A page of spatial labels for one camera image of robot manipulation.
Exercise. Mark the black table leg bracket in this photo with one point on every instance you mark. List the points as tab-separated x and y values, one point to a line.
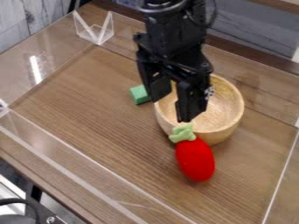
49	217

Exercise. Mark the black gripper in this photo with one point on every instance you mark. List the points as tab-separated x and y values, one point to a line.
170	49

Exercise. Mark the wooden bowl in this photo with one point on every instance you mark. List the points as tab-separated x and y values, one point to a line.
217	123

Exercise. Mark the green block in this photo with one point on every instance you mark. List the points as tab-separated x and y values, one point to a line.
140	94

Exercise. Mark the clear acrylic corner bracket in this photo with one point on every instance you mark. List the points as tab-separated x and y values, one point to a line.
98	34

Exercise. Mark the red plush strawberry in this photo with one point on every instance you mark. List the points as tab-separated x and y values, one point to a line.
194	155

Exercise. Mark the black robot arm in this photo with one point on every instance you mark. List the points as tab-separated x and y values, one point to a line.
172	62

